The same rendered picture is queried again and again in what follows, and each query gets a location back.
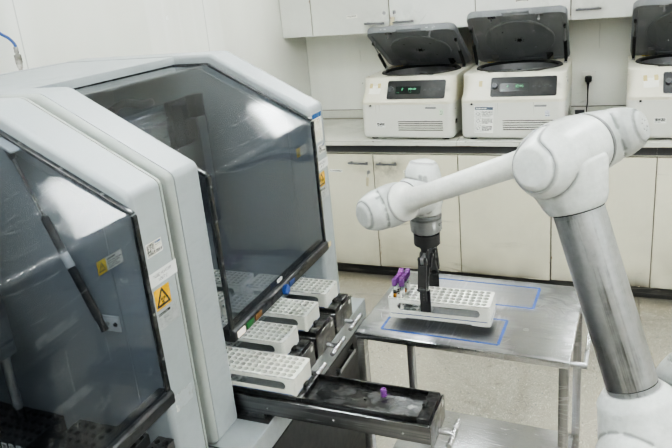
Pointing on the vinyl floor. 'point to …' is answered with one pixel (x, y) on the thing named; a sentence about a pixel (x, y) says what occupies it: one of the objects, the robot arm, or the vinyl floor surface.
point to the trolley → (532, 348)
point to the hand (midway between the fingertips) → (430, 296)
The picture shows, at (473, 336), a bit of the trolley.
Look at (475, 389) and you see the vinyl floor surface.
